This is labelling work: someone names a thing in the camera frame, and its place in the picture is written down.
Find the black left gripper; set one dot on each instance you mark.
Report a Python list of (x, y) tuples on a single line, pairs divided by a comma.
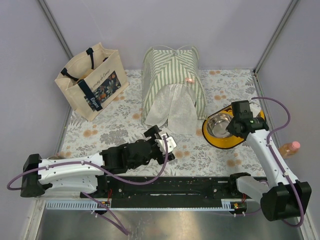
[(154, 132)]

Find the green striped pet tent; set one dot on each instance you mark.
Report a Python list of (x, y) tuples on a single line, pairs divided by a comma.
[(172, 91)]

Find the steel pet bowl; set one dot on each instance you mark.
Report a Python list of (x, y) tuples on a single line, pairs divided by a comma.
[(55, 157), (216, 125)]

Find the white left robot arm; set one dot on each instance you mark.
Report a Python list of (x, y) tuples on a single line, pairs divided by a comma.
[(87, 173)]

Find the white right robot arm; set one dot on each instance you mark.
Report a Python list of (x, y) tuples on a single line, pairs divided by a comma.
[(284, 196)]

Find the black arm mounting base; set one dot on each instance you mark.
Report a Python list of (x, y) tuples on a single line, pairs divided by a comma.
[(168, 188)]

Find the yellow double pet bowl holder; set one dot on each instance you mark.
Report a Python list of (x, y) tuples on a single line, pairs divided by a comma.
[(222, 143)]

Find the floral table mat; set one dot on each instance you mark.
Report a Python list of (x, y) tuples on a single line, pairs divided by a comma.
[(121, 123)]

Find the beige canvas tote bag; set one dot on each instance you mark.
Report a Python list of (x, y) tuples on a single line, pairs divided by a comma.
[(92, 79)]

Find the pink capped drink bottle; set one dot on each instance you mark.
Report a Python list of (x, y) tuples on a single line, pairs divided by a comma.
[(289, 149)]

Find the white slotted cable duct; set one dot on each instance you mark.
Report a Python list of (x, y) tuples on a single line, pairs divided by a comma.
[(155, 205)]

